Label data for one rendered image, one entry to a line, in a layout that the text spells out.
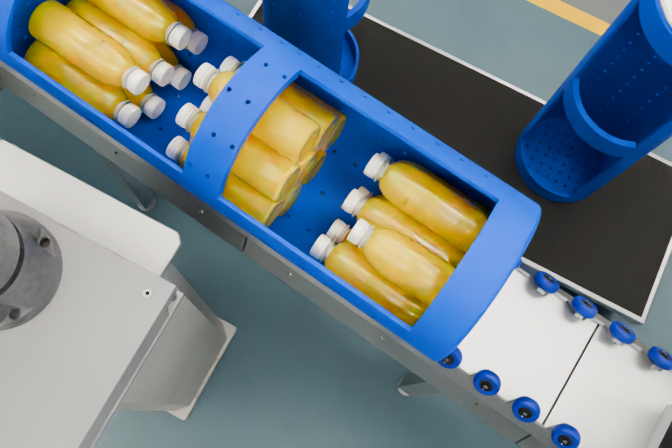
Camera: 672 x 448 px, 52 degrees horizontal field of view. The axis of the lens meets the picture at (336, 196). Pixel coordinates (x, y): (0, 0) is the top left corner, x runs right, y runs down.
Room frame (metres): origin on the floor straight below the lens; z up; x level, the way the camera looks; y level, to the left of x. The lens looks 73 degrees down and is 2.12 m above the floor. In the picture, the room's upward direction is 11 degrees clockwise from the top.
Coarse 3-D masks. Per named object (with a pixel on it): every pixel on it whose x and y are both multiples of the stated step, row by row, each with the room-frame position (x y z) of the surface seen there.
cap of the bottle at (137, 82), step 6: (132, 72) 0.44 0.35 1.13; (138, 72) 0.45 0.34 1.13; (144, 72) 0.45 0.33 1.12; (132, 78) 0.43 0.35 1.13; (138, 78) 0.44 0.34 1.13; (144, 78) 0.44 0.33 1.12; (126, 84) 0.43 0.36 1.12; (132, 84) 0.43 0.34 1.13; (138, 84) 0.43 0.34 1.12; (144, 84) 0.44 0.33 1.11; (132, 90) 0.42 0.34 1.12; (138, 90) 0.43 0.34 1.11; (144, 90) 0.43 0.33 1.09
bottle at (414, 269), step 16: (368, 240) 0.25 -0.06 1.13; (384, 240) 0.25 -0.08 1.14; (400, 240) 0.26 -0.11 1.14; (368, 256) 0.23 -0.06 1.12; (384, 256) 0.23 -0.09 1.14; (400, 256) 0.23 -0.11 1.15; (416, 256) 0.24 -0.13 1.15; (432, 256) 0.25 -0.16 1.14; (384, 272) 0.21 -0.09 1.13; (400, 272) 0.21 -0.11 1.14; (416, 272) 0.22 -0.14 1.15; (432, 272) 0.22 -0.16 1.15; (448, 272) 0.23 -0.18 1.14; (400, 288) 0.20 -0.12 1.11; (416, 288) 0.20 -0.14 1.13; (432, 288) 0.20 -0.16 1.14
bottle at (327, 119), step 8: (240, 64) 0.50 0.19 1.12; (288, 88) 0.47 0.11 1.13; (296, 88) 0.47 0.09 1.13; (280, 96) 0.45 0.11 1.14; (288, 96) 0.45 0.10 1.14; (296, 96) 0.46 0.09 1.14; (304, 96) 0.46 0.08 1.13; (296, 104) 0.44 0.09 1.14; (304, 104) 0.44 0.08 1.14; (312, 104) 0.45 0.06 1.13; (320, 104) 0.45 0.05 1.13; (304, 112) 0.43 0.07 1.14; (312, 112) 0.43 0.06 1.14; (320, 112) 0.44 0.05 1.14; (328, 112) 0.44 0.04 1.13; (320, 120) 0.42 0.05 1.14; (328, 120) 0.43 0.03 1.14; (336, 120) 0.44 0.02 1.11; (328, 128) 0.43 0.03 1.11; (320, 136) 0.40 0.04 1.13; (328, 136) 0.42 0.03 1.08; (320, 144) 0.40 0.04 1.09
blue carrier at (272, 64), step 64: (0, 0) 0.48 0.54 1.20; (64, 0) 0.59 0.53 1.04; (192, 0) 0.54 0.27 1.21; (192, 64) 0.55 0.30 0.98; (256, 64) 0.45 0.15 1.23; (320, 64) 0.50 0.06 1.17; (128, 128) 0.40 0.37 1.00; (384, 128) 0.40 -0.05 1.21; (192, 192) 0.28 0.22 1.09; (320, 192) 0.37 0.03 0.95; (512, 192) 0.35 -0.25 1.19; (512, 256) 0.24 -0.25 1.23; (384, 320) 0.14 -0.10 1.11; (448, 320) 0.15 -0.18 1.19
